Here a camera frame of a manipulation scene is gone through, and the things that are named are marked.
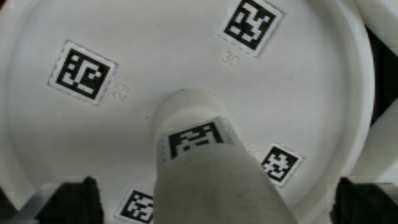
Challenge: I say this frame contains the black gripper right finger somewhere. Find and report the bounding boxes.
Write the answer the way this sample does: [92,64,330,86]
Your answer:
[328,177,398,224]

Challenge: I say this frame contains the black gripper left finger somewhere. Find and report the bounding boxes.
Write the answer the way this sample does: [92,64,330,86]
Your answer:
[9,176,106,224]

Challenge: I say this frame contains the white cylindrical table leg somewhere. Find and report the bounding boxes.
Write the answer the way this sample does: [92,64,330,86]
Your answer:
[153,90,297,224]

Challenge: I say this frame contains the white round table top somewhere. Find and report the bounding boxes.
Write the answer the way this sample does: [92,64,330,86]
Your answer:
[0,0,375,224]

